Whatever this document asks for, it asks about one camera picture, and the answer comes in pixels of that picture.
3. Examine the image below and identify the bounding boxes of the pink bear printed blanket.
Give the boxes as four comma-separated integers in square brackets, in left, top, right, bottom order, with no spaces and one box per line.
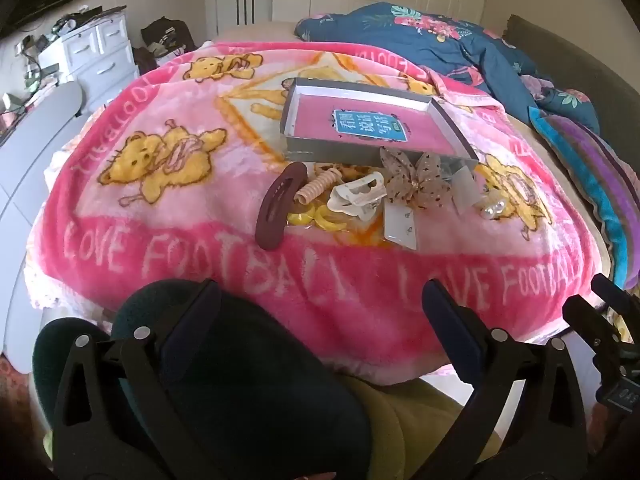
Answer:
[25,40,608,386]

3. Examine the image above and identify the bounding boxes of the white drawer dresser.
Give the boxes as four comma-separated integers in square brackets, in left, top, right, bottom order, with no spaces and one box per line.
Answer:
[37,7,141,116]

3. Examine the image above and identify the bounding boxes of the striped blue purple pillow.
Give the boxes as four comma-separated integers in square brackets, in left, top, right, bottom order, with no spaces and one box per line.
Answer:
[529,107,640,291]

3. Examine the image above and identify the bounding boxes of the small translucent plastic packet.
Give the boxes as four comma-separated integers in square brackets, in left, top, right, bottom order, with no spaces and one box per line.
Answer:
[451,167,476,213]

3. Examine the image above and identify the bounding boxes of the beige dotted bow hair clip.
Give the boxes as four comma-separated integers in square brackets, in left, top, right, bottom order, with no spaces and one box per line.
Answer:
[379,147,453,210]

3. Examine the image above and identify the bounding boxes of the maroon oval hair clip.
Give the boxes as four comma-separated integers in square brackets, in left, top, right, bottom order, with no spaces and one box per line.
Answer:
[255,162,301,251]

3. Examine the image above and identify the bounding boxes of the person's olive green leg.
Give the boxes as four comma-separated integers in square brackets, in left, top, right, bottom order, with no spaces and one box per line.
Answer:
[340,374,501,480]

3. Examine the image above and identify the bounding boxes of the blue floral quilt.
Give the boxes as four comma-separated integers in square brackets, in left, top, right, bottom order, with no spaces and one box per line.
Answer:
[294,2,601,133]

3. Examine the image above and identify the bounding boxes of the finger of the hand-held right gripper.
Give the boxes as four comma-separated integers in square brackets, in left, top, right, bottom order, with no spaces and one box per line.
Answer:
[591,273,640,313]
[562,297,632,361]

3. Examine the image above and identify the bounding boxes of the person's dark green leg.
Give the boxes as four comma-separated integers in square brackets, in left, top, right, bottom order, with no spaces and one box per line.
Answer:
[32,280,371,480]

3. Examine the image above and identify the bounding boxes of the white claw hair clip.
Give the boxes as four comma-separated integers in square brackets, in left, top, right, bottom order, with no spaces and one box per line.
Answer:
[327,171,386,221]

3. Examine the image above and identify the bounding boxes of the white curved bed footboard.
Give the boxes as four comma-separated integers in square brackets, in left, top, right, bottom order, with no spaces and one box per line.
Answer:
[0,80,85,376]

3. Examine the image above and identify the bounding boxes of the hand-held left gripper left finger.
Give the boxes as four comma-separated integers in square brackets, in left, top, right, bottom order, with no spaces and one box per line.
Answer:
[50,279,223,480]

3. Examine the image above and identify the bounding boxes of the white earring card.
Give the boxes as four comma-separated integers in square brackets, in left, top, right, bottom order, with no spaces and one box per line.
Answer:
[384,200,418,251]

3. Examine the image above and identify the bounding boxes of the grey box with pink inside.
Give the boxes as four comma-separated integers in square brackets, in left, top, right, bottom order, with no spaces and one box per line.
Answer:
[280,77,481,178]

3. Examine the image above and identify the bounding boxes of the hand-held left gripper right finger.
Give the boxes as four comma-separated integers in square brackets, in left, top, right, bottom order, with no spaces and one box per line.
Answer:
[421,279,594,480]

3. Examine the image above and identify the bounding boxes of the beige spiral hair tie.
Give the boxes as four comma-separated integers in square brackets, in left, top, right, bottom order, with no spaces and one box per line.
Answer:
[294,167,343,206]

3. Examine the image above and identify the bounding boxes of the beige bed sheet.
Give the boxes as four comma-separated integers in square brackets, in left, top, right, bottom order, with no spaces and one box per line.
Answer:
[207,20,303,46]

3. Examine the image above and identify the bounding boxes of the black bag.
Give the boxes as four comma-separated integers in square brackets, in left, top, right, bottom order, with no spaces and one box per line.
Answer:
[132,17,198,75]

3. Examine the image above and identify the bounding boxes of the dark grey bed headboard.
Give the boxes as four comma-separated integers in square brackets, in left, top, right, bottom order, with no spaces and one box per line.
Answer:
[502,14,640,161]

